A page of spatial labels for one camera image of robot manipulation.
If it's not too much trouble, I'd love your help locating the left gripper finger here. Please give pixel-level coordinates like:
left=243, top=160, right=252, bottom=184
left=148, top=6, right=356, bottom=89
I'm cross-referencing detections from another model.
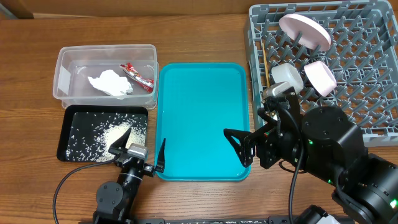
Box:
left=155, top=138, right=166, bottom=173
left=108, top=128, right=131, bottom=154

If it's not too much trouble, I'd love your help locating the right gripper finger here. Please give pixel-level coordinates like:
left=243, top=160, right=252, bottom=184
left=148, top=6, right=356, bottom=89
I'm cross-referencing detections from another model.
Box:
left=257, top=108, right=278, bottom=126
left=223, top=129, right=257, bottom=167

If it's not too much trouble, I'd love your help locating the grey bowl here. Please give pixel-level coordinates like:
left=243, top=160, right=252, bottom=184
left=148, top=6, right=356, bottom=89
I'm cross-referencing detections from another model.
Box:
left=271, top=63, right=303, bottom=94

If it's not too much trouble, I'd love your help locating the wooden chopstick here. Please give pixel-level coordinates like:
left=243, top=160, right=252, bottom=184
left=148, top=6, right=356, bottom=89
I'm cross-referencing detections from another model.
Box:
left=261, top=42, right=270, bottom=88

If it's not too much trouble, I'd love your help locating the white napkin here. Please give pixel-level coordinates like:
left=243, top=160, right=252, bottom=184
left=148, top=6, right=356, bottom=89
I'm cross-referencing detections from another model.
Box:
left=88, top=70, right=134, bottom=96

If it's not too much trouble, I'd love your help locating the pink bowl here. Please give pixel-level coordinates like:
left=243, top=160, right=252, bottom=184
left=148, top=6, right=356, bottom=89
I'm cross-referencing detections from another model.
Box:
left=304, top=61, right=336, bottom=97

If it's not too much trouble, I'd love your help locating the red sauce packet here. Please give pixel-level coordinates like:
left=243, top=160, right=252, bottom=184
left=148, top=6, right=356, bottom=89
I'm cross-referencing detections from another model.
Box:
left=120, top=63, right=154, bottom=93

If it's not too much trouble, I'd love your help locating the large white plate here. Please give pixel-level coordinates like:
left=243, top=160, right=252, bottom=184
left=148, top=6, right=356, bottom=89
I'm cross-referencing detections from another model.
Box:
left=279, top=14, right=331, bottom=51

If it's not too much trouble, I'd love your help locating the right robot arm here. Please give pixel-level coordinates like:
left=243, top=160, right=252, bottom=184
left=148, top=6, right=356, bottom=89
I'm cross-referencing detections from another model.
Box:
left=224, top=93, right=397, bottom=223

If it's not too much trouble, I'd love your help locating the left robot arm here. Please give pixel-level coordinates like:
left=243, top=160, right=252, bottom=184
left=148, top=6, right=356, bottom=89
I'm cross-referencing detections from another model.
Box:
left=93, top=128, right=166, bottom=223

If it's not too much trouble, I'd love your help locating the spilled rice pile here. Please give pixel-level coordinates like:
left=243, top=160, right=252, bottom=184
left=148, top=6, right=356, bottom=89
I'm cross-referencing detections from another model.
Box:
left=62, top=112, right=147, bottom=162

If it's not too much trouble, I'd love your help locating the black rectangular tray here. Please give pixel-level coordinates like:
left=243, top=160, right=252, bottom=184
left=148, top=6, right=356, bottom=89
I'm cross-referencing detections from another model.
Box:
left=57, top=105, right=148, bottom=161

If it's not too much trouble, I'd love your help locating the teal serving tray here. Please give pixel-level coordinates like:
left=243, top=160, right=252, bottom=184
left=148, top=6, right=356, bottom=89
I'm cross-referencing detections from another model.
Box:
left=155, top=63, right=251, bottom=181

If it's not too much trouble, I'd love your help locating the clear plastic bin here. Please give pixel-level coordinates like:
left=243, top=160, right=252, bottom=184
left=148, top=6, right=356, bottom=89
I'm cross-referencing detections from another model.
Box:
left=52, top=44, right=160, bottom=110

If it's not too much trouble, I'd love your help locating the grey dish rack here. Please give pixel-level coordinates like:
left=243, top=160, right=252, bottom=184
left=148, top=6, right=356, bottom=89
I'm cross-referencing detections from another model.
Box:
left=244, top=1, right=397, bottom=147

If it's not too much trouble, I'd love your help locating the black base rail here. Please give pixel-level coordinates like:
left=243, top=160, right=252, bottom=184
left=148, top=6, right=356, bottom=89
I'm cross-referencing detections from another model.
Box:
left=136, top=216, right=289, bottom=224

